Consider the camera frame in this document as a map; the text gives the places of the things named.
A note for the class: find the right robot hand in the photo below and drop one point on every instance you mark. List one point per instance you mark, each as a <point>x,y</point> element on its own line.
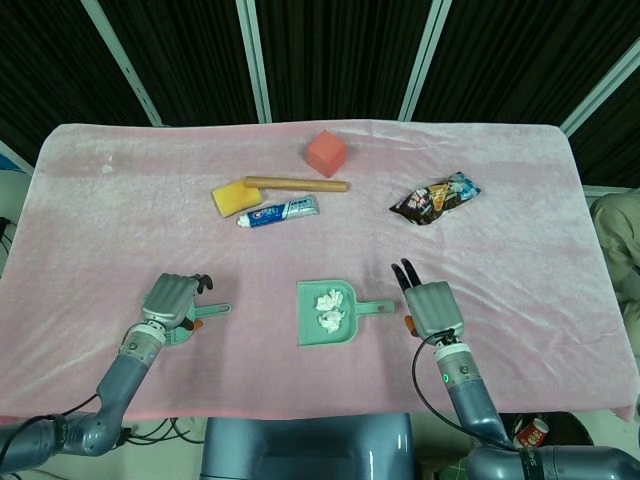
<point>435,310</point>

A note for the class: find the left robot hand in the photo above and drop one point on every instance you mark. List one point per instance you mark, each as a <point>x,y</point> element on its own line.
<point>167,300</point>

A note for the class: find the green hand broom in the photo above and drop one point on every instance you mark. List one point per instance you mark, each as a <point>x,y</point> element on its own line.
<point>212,310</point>

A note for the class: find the green dustpan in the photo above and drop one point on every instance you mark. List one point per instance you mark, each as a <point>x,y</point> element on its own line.
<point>307,320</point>

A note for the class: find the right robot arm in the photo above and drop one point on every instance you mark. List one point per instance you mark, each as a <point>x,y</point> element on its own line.
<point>475,400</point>

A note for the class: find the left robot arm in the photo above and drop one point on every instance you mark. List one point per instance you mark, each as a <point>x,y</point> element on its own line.
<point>115,385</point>

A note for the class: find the dark snack bag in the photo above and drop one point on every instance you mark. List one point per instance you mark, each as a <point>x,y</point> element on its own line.
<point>435,200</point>

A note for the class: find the yellow sponge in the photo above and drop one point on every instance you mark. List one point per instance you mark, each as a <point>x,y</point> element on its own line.
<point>235,200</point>

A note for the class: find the pink velvet cloth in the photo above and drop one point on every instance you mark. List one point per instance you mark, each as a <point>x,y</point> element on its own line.
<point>320,380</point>

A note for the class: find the blue white toothpaste tube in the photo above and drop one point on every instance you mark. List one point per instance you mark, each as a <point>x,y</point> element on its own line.
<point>280,210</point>

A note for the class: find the red drink can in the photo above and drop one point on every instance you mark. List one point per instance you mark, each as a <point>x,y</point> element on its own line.
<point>532,434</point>

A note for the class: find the wooden rolling stick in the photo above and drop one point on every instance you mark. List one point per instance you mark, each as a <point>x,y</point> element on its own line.
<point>300,184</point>

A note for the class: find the blue-grey robot torso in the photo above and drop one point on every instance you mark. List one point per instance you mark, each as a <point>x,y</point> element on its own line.
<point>305,450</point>

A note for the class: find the red foam cube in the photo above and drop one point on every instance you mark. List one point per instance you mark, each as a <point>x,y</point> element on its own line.
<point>325,152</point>

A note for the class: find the person in beige clothing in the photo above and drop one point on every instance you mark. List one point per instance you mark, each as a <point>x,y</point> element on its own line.
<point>615,235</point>

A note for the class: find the white frame post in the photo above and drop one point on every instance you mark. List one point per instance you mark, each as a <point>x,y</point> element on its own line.
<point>15,157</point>
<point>255,60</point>
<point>425,60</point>
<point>600,90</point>
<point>122,65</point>

